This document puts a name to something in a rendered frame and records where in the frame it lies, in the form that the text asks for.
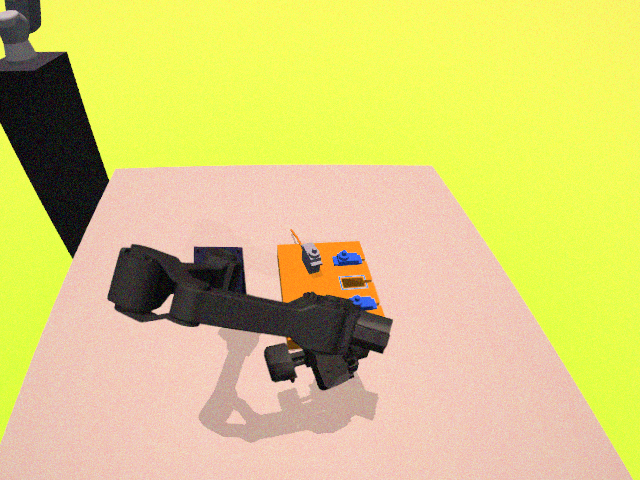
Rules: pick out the orange flat rectangular deck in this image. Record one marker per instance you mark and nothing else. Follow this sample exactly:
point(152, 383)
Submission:
point(344, 274)

